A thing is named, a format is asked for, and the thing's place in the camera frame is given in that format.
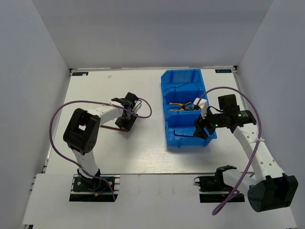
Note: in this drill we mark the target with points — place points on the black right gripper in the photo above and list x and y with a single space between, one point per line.
200 124

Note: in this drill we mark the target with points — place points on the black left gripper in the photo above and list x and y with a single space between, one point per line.
127 125

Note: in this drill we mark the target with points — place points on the long ball-end hex key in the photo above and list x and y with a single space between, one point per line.
112 128

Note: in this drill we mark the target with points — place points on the yellow needle-nose pliers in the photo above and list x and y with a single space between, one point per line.
180 109
180 104

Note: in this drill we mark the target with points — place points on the large brown hex key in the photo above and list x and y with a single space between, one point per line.
180 135

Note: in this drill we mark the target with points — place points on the green black precision screwdriver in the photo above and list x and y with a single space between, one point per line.
174 87

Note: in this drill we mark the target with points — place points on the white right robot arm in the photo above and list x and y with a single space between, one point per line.
270 187

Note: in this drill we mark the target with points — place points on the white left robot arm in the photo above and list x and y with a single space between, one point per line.
82 131

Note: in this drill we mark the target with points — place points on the right corner label sticker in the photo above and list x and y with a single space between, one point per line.
223 70

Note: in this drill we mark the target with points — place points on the corner label sticker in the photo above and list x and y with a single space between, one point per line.
80 73
223 70

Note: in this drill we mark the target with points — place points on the blue three-compartment plastic bin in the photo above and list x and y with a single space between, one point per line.
182 122

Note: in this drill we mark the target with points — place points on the left corner label sticker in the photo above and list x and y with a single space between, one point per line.
80 73

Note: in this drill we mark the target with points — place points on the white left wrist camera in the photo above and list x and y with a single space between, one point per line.
137 107

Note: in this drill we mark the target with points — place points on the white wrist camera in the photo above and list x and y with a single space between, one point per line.
202 105
137 107

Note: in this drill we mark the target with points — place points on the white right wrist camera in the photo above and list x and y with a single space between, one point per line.
202 105

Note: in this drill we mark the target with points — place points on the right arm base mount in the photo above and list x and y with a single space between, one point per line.
209 190

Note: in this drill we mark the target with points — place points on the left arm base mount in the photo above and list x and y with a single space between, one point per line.
94 191

